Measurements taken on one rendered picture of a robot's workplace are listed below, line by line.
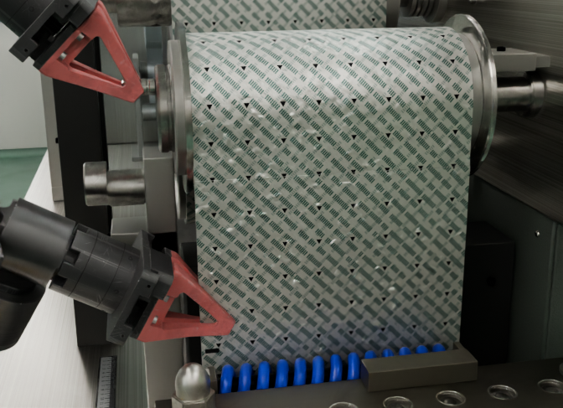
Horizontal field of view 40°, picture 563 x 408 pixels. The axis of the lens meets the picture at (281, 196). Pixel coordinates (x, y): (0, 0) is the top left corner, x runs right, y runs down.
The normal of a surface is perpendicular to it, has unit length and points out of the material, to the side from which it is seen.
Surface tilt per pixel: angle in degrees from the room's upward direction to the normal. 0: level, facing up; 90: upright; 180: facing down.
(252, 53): 42
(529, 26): 90
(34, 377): 0
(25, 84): 90
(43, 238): 65
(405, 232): 90
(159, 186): 90
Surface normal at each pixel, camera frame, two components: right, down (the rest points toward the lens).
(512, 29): -0.98, 0.06
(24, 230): 0.40, -0.19
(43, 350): -0.01, -0.96
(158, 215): 0.18, 0.27
